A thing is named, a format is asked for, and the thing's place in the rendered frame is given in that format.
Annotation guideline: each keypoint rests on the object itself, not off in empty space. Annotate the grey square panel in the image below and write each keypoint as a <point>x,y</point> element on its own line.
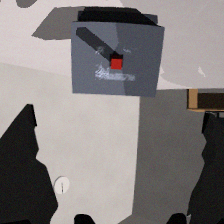
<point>102,34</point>

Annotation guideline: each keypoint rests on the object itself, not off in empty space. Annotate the dark red rectangular block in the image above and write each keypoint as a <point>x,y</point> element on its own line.
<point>116,62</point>

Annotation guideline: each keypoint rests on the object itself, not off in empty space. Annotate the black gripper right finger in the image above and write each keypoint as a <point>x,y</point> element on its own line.
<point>206,203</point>

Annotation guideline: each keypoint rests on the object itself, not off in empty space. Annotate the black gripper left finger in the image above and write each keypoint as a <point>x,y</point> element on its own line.
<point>26,192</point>

